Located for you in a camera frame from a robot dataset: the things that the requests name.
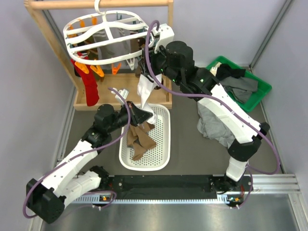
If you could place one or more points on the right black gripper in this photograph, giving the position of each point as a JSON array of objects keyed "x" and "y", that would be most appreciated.
[{"x": 153, "y": 57}]

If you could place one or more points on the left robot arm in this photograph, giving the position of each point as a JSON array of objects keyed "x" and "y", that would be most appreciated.
[{"x": 49, "y": 196}]

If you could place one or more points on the wooden drying rack frame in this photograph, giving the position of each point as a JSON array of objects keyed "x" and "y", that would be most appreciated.
[{"x": 40, "y": 14}]

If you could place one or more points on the grey striped sock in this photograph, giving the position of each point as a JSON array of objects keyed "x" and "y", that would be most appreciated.
[{"x": 111, "y": 50}]

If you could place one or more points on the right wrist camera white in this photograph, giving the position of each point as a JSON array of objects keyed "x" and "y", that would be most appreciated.
[{"x": 162, "y": 36}]

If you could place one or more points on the grey cloth on table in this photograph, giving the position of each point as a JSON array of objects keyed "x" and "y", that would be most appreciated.
[{"x": 212, "y": 128}]

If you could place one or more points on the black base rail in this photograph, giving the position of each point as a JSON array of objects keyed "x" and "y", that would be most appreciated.
[{"x": 171, "y": 187}]

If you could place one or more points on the white perforated plastic basket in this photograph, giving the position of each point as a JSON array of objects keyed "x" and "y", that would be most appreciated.
[{"x": 154, "y": 159}]

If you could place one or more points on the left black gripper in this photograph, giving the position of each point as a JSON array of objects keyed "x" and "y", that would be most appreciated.
[{"x": 137, "y": 116}]

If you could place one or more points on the red sock right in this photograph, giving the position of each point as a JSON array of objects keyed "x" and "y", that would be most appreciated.
[{"x": 85, "y": 73}]

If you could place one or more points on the clothes pile in bin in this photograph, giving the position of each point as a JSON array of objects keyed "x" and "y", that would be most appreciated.
[{"x": 234, "y": 81}]

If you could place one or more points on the green plastic bin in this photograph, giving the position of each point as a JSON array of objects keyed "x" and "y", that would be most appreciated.
[{"x": 263, "y": 87}]

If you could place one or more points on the brown argyle sock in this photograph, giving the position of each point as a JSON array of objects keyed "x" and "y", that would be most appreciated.
[{"x": 135, "y": 43}]

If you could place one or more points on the olive striped sock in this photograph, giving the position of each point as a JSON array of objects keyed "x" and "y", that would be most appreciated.
[{"x": 92, "y": 53}]

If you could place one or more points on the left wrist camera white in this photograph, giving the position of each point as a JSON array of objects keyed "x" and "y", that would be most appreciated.
[{"x": 119, "y": 94}]

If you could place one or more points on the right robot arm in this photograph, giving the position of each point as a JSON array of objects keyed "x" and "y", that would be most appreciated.
[{"x": 175, "y": 61}]

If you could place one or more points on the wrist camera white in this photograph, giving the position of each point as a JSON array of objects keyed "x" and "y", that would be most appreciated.
[
  {"x": 162, "y": 36},
  {"x": 119, "y": 94}
]

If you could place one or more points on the tan ribbed sock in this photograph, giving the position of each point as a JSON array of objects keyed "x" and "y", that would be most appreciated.
[{"x": 138, "y": 151}]

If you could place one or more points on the white oval clip hanger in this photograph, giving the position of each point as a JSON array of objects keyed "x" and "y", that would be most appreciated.
[{"x": 117, "y": 25}]

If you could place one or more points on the white sock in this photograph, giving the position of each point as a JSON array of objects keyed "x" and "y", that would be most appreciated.
[{"x": 144, "y": 89}]

